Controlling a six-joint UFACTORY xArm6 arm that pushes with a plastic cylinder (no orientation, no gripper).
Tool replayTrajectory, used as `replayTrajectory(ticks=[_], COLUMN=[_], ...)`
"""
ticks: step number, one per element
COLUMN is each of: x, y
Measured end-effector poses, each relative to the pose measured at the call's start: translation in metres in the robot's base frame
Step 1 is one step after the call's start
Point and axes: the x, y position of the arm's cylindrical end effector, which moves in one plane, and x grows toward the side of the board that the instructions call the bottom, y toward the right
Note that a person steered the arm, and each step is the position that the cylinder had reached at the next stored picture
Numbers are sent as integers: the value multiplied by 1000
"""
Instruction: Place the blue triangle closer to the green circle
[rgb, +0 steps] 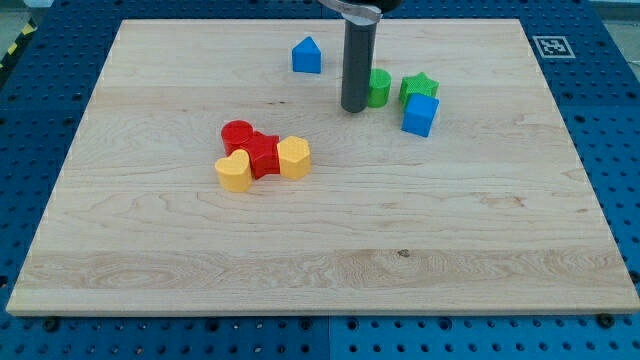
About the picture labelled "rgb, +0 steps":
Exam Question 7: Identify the red circle block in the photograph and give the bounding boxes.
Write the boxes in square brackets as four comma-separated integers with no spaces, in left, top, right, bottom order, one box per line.
[221,119,254,155]

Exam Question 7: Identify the white fiducial marker tag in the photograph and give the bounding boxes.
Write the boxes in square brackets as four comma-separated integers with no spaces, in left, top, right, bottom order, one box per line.
[533,35,575,59]

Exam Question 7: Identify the green star block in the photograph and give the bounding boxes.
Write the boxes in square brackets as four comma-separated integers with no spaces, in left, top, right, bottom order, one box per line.
[399,72,439,107]

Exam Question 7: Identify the blue triangle block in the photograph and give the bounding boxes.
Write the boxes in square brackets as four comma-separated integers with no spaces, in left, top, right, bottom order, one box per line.
[291,36,322,74]

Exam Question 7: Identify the green circle block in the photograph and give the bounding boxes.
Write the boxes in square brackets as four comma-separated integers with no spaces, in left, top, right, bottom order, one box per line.
[367,68,392,108]

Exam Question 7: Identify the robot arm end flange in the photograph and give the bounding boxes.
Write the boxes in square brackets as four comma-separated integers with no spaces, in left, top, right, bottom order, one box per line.
[319,0,403,25]

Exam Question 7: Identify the wooden board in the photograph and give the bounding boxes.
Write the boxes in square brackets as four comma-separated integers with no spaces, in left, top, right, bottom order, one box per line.
[7,19,639,317]

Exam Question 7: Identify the blue cube block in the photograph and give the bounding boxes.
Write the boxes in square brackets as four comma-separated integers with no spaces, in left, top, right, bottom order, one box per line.
[401,94,440,137]

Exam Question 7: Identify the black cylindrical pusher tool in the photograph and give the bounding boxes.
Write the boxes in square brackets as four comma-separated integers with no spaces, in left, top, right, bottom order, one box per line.
[341,15,377,113]

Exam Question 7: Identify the yellow heart block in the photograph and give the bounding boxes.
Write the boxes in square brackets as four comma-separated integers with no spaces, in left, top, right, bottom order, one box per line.
[214,149,252,192]

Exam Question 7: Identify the red star block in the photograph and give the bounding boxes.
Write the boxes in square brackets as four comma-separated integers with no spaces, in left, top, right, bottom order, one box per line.
[243,131,280,179]

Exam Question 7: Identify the yellow hexagon block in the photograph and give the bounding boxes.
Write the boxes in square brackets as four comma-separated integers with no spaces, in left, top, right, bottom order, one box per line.
[277,136,311,180]

